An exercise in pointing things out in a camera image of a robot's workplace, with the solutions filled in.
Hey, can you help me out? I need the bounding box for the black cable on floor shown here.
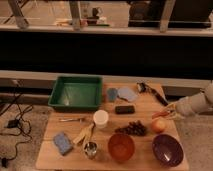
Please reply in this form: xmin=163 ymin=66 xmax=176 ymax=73
xmin=0 ymin=82 xmax=34 ymax=168

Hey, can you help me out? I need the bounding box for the white paper cup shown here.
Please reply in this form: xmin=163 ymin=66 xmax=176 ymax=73
xmin=93 ymin=110 xmax=109 ymax=129

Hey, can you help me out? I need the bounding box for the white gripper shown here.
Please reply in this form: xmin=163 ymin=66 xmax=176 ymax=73
xmin=163 ymin=97 xmax=194 ymax=120

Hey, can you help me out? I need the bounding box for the green plastic tray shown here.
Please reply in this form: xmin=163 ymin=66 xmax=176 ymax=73
xmin=48 ymin=76 xmax=102 ymax=111

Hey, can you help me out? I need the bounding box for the light blue cloth piece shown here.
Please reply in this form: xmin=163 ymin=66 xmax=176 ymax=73
xmin=118 ymin=87 xmax=137 ymax=102

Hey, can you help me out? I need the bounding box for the blue sponge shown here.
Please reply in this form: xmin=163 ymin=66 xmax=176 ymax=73
xmin=53 ymin=132 xmax=73 ymax=156

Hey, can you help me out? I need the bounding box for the black rectangular block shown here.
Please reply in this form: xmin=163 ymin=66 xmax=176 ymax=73
xmin=115 ymin=105 xmax=135 ymax=114

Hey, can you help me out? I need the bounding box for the wooden board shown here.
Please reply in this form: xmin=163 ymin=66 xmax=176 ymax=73
xmin=36 ymin=83 xmax=189 ymax=171

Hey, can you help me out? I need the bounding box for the dark blue cloth piece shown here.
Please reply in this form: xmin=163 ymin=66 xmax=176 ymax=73
xmin=107 ymin=88 xmax=118 ymax=102

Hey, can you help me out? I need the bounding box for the banana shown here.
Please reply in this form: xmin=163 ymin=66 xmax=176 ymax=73
xmin=73 ymin=123 xmax=95 ymax=146

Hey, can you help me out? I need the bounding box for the peach apple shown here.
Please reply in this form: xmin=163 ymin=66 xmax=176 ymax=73
xmin=151 ymin=119 xmax=166 ymax=133

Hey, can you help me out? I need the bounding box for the black handled tool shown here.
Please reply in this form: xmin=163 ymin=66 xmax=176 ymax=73
xmin=137 ymin=82 xmax=168 ymax=106

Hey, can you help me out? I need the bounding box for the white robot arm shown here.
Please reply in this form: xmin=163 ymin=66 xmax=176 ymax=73
xmin=163 ymin=83 xmax=213 ymax=119

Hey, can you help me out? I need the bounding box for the purple bowl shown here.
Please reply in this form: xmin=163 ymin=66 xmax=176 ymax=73
xmin=152 ymin=134 xmax=184 ymax=167

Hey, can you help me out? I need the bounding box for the bunch of dark grapes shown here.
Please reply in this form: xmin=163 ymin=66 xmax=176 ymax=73
xmin=115 ymin=121 xmax=147 ymax=136

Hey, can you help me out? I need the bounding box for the orange bowl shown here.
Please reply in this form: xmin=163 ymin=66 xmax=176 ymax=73
xmin=108 ymin=133 xmax=135 ymax=162

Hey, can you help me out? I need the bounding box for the metal cup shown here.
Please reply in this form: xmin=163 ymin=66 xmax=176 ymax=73
xmin=84 ymin=142 xmax=97 ymax=159

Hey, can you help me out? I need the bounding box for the red pepper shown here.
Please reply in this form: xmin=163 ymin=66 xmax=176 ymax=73
xmin=152 ymin=111 xmax=170 ymax=119

